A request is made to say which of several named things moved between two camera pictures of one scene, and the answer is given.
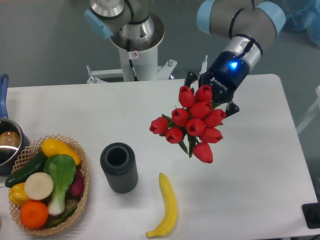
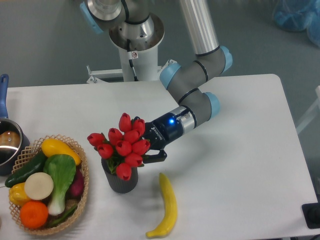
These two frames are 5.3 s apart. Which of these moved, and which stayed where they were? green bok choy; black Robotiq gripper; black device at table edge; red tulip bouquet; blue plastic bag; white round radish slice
Moved: black Robotiq gripper; red tulip bouquet
Stayed: black device at table edge; white round radish slice; green bok choy; blue plastic bag
